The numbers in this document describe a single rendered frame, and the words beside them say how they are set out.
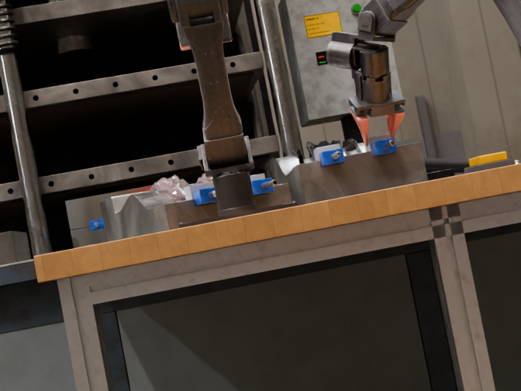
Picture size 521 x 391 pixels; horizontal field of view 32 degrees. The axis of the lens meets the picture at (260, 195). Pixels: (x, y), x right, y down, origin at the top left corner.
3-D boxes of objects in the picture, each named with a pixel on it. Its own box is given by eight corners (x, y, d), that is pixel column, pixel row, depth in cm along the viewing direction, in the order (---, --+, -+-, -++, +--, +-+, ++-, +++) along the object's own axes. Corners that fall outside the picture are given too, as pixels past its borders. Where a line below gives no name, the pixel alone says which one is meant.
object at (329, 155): (353, 164, 175) (348, 137, 175) (328, 169, 174) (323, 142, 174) (341, 171, 188) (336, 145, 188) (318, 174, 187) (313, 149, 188)
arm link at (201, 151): (197, 146, 154) (195, 143, 149) (247, 136, 155) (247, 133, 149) (204, 182, 154) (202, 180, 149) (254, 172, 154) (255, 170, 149)
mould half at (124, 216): (294, 209, 178) (283, 155, 179) (169, 233, 168) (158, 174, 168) (209, 229, 224) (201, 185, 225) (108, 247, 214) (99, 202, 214)
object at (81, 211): (170, 243, 259) (158, 183, 259) (75, 261, 256) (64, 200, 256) (170, 243, 308) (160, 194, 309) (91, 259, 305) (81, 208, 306)
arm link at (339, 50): (319, 66, 182) (326, 5, 179) (344, 66, 188) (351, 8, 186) (365, 74, 175) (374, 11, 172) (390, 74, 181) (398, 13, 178)
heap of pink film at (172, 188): (250, 190, 188) (243, 153, 188) (170, 204, 181) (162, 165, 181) (208, 202, 212) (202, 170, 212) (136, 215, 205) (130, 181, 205)
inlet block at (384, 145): (407, 153, 176) (402, 126, 176) (382, 158, 175) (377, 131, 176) (391, 161, 189) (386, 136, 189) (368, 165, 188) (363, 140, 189)
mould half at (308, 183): (429, 185, 185) (416, 120, 186) (305, 208, 182) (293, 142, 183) (374, 198, 235) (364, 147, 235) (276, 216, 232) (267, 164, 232)
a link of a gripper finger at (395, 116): (363, 139, 189) (360, 97, 185) (396, 133, 190) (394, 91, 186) (372, 151, 183) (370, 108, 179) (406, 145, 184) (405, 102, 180)
